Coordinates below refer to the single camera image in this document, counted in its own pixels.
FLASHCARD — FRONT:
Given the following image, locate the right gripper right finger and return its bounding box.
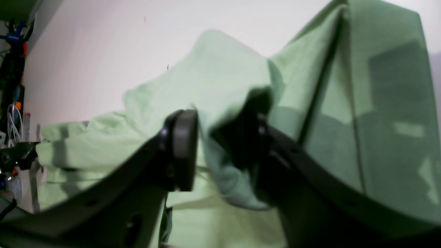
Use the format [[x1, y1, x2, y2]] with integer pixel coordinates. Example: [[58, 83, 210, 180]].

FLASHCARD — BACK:
[[212, 93, 440, 248]]

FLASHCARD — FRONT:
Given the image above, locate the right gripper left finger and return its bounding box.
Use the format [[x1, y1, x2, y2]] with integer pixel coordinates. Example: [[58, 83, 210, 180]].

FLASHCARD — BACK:
[[1, 110, 198, 248]]

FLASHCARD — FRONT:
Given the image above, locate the light green T-shirt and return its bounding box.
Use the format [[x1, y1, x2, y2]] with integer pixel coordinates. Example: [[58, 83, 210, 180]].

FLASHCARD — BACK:
[[37, 0, 440, 248]]

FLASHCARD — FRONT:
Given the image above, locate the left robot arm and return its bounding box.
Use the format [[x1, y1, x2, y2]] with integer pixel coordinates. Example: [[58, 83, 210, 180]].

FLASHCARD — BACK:
[[1, 142, 41, 221]]

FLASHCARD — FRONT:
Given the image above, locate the blue clamp tool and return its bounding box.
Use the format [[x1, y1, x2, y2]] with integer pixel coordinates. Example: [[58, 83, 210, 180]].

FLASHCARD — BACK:
[[0, 18, 35, 43]]

